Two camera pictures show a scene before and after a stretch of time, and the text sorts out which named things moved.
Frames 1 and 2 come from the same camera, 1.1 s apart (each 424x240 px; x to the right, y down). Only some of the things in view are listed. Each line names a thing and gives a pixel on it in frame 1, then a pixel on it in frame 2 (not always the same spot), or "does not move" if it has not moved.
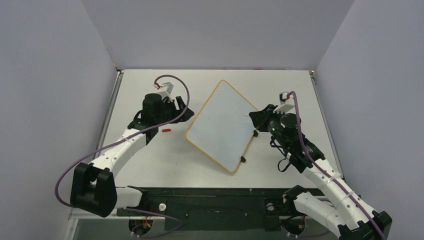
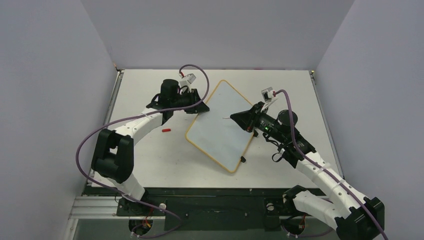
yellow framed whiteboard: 223,128 does not move
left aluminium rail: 112,106 does not move
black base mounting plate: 210,209 does not move
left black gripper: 176,113 to 200,108
